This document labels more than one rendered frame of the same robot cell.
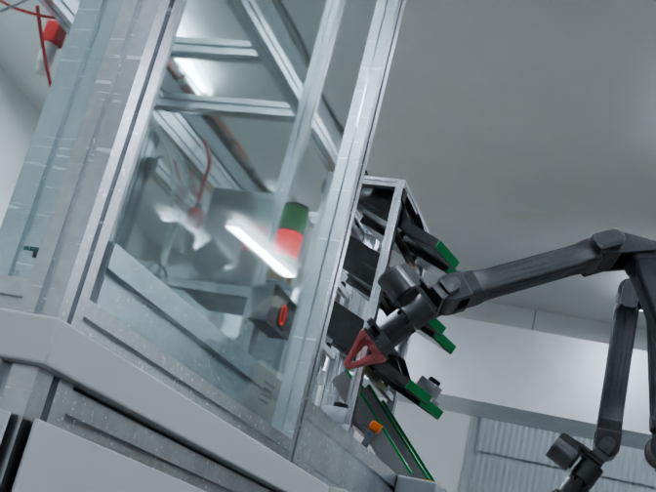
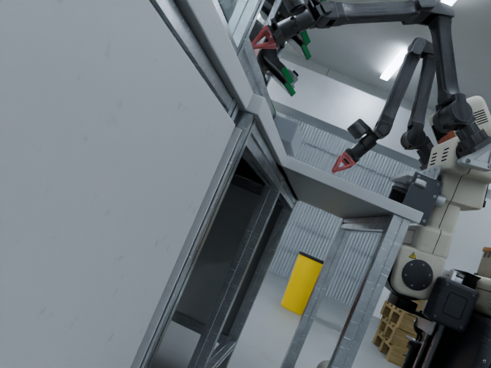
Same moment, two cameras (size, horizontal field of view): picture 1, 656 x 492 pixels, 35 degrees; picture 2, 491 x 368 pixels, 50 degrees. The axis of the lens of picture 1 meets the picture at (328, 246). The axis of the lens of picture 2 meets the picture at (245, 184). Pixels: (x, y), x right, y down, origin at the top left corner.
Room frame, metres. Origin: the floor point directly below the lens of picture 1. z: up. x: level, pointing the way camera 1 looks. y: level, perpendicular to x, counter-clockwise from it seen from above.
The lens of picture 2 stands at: (0.41, 0.02, 0.68)
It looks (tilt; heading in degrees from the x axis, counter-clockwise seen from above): 3 degrees up; 351
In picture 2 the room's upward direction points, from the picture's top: 23 degrees clockwise
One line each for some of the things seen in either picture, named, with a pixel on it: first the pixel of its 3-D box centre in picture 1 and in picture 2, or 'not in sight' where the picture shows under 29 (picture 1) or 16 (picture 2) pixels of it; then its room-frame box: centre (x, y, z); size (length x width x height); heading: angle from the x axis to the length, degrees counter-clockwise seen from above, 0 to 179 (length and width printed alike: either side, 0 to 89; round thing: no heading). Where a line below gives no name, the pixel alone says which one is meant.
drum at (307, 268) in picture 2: not in sight; (305, 284); (5.50, -1.80, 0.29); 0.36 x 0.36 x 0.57
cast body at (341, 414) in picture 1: (332, 420); not in sight; (2.01, -0.09, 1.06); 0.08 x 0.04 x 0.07; 70
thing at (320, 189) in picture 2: not in sight; (283, 179); (2.12, -0.38, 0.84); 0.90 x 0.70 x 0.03; 167
